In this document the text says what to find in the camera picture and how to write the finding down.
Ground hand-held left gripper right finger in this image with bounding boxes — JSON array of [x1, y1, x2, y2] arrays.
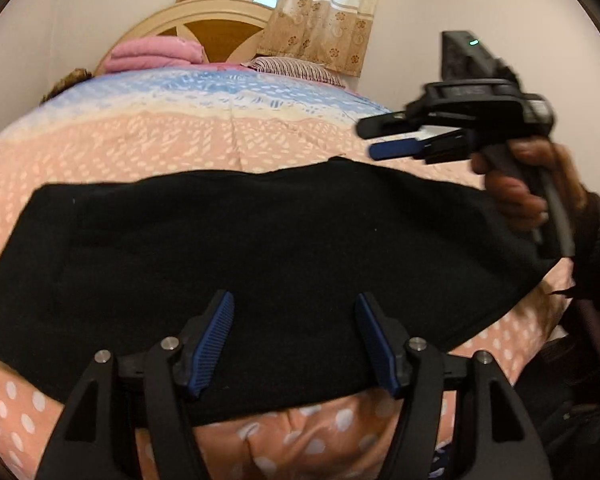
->
[[354, 291, 556, 480]]

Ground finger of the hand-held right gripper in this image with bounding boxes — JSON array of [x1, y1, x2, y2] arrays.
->
[[356, 112, 426, 139], [369, 132, 476, 162]]

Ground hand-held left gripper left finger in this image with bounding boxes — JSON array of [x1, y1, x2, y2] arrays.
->
[[35, 289, 236, 480]]

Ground black pants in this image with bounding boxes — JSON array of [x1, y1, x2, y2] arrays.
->
[[0, 156, 563, 426]]

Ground person's right hand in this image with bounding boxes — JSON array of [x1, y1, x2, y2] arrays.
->
[[470, 140, 589, 233]]

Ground striped pillow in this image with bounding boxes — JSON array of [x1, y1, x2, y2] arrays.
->
[[240, 56, 348, 88]]

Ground beige patterned curtain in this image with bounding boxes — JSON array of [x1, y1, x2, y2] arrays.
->
[[175, 0, 391, 78]]

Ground dotted pink and blue bedspread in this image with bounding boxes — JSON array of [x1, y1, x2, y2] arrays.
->
[[0, 62, 576, 480]]

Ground person's dark clothing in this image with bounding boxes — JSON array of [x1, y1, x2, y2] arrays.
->
[[512, 285, 600, 480]]

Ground cream wooden headboard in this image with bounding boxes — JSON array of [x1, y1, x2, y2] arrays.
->
[[94, 0, 276, 68]]

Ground folded pink blanket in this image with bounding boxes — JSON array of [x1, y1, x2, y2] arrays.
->
[[104, 36, 206, 75]]

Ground brown furry item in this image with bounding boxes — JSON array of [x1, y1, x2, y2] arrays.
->
[[39, 67, 95, 106]]

